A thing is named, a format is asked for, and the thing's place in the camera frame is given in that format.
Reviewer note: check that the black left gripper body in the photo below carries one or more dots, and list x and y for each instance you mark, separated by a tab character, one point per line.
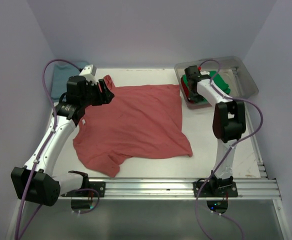
99	91

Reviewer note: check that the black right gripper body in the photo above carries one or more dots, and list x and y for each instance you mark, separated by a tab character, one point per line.
192	83

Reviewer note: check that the clear plastic bin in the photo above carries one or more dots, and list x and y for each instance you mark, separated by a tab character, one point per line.
233	72

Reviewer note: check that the salmon pink t shirt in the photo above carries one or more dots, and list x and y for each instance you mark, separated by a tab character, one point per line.
140	121

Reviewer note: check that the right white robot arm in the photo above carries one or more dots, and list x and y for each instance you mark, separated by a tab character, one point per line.
229	123

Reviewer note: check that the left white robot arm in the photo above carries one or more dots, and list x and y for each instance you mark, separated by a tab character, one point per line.
34	182

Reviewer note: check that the red folded t shirt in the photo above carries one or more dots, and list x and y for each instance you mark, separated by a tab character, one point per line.
185	89

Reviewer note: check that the green folded t shirt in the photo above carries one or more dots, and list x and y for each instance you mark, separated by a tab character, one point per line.
218	80

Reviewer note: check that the blue folded t shirt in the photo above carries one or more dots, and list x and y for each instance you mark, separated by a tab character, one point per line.
61	73

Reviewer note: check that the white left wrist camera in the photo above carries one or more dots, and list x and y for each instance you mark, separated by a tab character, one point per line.
89	72

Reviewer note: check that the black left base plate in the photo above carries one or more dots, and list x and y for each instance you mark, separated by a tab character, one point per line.
85	191

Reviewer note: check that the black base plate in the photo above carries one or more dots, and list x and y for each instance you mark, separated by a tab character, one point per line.
85	191
209	191

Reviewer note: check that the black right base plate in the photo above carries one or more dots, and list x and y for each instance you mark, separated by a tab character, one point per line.
209	191

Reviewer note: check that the aluminium mounting rail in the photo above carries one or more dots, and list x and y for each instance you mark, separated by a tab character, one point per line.
183	189

